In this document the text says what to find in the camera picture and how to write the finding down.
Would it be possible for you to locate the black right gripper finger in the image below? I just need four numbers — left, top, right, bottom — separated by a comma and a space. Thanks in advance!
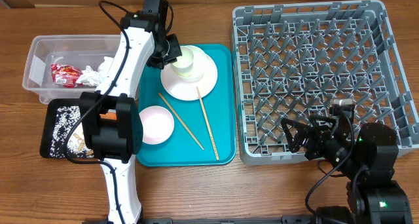
308, 115, 337, 130
281, 118, 310, 153

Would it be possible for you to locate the red snack wrapper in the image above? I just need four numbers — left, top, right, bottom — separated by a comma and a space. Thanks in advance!
51, 64, 82, 88

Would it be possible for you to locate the cream plastic cup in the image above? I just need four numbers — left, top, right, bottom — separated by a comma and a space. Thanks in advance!
172, 46, 194, 78

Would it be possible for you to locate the white tissue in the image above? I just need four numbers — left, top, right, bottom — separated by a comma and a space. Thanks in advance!
97, 56, 114, 77

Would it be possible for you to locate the orange carrot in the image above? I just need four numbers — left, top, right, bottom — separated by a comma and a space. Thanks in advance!
100, 111, 117, 120

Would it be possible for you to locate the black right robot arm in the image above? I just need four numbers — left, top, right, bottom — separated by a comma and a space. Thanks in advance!
281, 113, 413, 223

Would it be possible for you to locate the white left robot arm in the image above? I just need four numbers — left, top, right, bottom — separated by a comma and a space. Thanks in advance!
79, 0, 181, 223

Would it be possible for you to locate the grey dishwasher rack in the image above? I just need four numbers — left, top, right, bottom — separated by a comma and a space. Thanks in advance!
232, 0, 418, 165

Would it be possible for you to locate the clear plastic waste bin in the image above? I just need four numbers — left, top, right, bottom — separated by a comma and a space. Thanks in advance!
22, 35, 120, 104

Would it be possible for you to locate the black waste tray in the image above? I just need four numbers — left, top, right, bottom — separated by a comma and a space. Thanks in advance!
39, 98, 94, 159

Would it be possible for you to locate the white bowl on plate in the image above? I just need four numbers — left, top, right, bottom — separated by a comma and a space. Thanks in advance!
179, 45, 208, 82

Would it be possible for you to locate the white round plate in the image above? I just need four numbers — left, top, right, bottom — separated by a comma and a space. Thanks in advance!
160, 54, 218, 101

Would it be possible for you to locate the left wooden chopstick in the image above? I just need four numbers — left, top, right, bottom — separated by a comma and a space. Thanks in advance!
158, 92, 204, 151

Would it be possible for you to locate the wooden chopstick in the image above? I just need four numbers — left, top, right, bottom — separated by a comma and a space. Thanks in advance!
196, 87, 219, 160
158, 92, 204, 151

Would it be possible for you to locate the right wooden chopstick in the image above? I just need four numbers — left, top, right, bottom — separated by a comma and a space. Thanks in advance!
196, 87, 219, 160

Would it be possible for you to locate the teal plastic tray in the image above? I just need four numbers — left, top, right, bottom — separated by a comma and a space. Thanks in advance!
137, 44, 236, 167

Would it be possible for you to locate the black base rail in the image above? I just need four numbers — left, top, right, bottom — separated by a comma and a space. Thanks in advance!
81, 214, 315, 224

